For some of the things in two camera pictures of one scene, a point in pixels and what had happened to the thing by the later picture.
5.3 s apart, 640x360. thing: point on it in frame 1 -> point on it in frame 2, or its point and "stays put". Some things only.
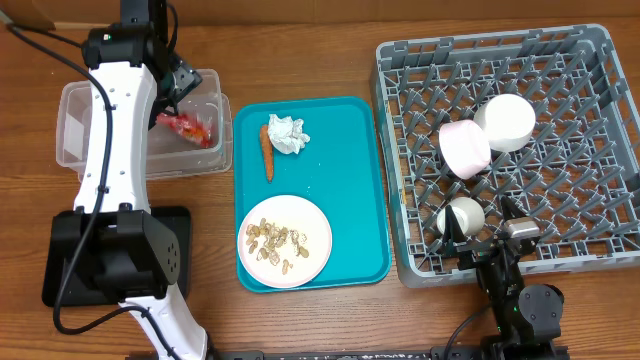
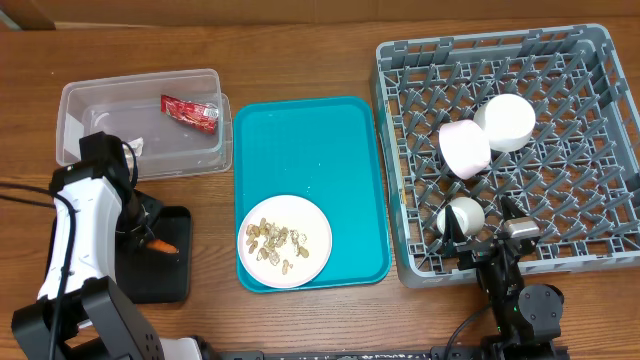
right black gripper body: [498, 271] stays put
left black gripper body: [183, 80] -> [137, 221]
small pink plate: [465, 146] stays put
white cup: [470, 215] stays put
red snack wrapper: [197, 130] -> [202, 115]
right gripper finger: [454, 233] stays put
